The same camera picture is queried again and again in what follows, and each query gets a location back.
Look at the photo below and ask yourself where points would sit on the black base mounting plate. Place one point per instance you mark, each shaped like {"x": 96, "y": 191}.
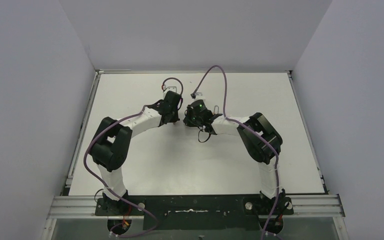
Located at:
{"x": 194, "y": 212}

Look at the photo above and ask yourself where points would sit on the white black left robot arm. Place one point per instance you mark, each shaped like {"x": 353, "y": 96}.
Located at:
{"x": 110, "y": 145}

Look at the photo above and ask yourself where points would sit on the brass padlock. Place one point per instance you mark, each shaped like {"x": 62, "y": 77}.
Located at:
{"x": 216, "y": 109}

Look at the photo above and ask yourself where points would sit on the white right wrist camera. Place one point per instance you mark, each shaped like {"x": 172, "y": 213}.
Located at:
{"x": 198, "y": 96}

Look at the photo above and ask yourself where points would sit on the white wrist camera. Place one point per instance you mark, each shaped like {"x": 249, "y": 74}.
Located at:
{"x": 166, "y": 88}
{"x": 198, "y": 96}

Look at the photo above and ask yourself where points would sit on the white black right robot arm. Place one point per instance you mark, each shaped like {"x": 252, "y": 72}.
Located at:
{"x": 262, "y": 142}

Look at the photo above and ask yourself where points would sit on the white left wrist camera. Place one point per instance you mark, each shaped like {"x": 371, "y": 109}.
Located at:
{"x": 166, "y": 88}

